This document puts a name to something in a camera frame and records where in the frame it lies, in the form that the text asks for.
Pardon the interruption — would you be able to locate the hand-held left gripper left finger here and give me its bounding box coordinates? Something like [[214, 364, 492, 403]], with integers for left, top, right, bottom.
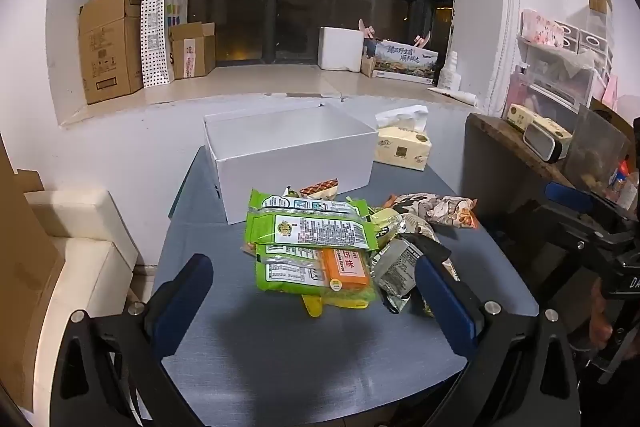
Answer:
[[59, 253, 215, 427]]

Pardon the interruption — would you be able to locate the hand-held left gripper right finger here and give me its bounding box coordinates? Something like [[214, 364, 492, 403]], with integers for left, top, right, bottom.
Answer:
[[401, 233, 582, 427]]

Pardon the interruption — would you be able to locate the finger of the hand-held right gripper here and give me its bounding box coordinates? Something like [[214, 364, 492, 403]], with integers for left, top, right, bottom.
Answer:
[[545, 182, 621, 214], [531, 201, 618, 260]]

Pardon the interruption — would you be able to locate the silver snack packet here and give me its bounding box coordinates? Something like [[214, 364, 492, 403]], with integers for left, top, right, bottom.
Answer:
[[371, 237, 422, 314]]

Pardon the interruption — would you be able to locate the cartoon printed snack packet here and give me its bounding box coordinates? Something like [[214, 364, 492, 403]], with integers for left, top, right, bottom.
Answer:
[[387, 192, 479, 231]]

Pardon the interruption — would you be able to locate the pale green snack packet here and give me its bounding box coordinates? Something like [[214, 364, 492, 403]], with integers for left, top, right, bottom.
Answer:
[[366, 205, 404, 254]]

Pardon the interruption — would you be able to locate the orange snack packet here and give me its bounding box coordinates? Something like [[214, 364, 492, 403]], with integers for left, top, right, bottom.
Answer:
[[321, 248, 372, 291]]

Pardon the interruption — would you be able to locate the brown checked snack packet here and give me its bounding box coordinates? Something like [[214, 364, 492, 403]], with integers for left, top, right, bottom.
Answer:
[[298, 178, 341, 200]]

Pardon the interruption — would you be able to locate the white cardboard box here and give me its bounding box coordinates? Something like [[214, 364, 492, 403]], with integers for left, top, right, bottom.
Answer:
[[202, 101, 379, 226]]

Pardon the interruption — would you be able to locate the person's right hand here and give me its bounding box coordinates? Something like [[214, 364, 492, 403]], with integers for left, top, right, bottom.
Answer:
[[589, 279, 616, 350]]

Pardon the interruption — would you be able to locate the clear plastic container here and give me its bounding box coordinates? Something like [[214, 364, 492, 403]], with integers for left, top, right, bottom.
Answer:
[[561, 104, 632, 198]]

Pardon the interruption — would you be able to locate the white alarm clock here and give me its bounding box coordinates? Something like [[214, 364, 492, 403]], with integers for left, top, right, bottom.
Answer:
[[522, 116, 574, 164]]

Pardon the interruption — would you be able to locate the wooden side table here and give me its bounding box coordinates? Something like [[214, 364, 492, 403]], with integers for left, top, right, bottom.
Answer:
[[464, 112, 601, 228]]

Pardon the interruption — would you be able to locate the small cream box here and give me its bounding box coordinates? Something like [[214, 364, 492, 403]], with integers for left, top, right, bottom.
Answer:
[[506, 103, 539, 131]]

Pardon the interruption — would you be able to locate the cream sofa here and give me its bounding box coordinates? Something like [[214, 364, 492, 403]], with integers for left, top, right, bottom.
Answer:
[[24, 188, 139, 360]]

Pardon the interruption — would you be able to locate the white drawer organizer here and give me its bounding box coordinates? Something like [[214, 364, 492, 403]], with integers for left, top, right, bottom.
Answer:
[[507, 8, 617, 120]]

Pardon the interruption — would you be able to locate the white rolled paper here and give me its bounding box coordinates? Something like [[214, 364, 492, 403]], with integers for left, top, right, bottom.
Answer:
[[426, 86, 479, 106]]

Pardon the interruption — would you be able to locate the flat brown cardboard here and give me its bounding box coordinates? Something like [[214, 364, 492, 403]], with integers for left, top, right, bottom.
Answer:
[[0, 132, 67, 414]]

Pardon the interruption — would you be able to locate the yellow tissue pack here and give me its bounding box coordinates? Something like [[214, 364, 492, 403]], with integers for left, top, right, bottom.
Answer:
[[374, 105, 433, 172]]

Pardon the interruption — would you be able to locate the white plastic bottle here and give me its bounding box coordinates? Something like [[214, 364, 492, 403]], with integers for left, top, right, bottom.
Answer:
[[438, 51, 461, 90]]

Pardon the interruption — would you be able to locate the long printed box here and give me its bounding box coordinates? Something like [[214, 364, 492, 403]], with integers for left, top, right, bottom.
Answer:
[[372, 39, 440, 86]]

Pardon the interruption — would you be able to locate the pink toy figure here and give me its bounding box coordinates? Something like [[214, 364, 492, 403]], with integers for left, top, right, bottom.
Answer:
[[357, 19, 382, 58]]

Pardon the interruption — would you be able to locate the small cardboard box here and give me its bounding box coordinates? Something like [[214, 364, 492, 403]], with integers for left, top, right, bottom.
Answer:
[[168, 21, 217, 80]]

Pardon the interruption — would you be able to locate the large cardboard box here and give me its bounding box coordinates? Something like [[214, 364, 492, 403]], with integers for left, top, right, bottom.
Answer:
[[78, 0, 147, 106]]

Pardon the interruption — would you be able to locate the white foam box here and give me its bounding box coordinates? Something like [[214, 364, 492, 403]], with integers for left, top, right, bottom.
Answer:
[[317, 26, 365, 72]]

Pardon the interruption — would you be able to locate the dotted paper bag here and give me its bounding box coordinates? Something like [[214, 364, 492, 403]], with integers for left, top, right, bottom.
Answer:
[[140, 0, 189, 88]]

